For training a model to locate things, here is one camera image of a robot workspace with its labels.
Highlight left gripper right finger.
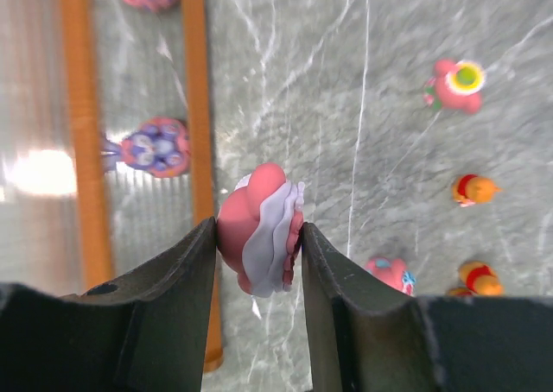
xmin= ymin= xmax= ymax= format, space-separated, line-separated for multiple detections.
xmin=302 ymin=223 xmax=552 ymax=392

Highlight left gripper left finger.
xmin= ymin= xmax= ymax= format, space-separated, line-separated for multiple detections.
xmin=1 ymin=218 xmax=216 ymax=391

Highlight pink egg toy white frill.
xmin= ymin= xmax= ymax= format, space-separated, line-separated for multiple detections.
xmin=216 ymin=162 xmax=305 ymax=298

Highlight pink ball purple bunny toy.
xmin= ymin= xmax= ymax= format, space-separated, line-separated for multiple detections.
xmin=101 ymin=117 xmax=190 ymax=179

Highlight orange wooden tiered shelf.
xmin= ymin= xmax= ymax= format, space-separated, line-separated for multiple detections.
xmin=0 ymin=0 xmax=225 ymax=374

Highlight pink egg toy blue spots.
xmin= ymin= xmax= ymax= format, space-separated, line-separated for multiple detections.
xmin=365 ymin=256 xmax=416 ymax=296

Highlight orange bear toy right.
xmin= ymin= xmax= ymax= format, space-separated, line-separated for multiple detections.
xmin=458 ymin=261 xmax=505 ymax=296

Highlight orange bear toy upper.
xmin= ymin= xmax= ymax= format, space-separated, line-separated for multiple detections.
xmin=452 ymin=174 xmax=502 ymax=207

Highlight pink pot toy green top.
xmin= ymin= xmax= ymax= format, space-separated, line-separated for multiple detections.
xmin=423 ymin=59 xmax=486 ymax=114

